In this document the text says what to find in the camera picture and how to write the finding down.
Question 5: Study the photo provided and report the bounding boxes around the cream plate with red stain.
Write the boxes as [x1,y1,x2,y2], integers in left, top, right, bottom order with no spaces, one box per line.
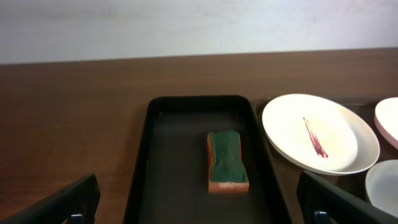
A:
[260,94,381,175]

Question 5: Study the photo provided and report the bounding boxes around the grey white plate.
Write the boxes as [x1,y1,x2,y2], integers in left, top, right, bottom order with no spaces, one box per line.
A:
[365,159,398,217]

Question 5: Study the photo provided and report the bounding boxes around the pink plate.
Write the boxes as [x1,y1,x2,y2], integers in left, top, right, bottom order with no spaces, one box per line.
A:
[374,97,397,149]

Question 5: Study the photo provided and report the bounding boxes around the orange green sponge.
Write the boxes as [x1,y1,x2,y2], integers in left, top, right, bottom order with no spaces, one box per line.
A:
[206,130,249,193]

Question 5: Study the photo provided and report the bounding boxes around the small black tray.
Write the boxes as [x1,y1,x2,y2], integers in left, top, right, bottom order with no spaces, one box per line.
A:
[124,95,291,224]

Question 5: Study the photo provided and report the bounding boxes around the large brown tray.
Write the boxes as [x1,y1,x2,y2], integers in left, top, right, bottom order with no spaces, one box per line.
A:
[257,98,397,223]

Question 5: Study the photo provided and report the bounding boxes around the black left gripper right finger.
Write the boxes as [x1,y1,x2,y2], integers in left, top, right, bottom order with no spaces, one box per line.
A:
[297,170,397,224]

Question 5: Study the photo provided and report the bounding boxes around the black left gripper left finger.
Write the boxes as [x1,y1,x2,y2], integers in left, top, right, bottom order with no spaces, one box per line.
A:
[1,174,101,224]

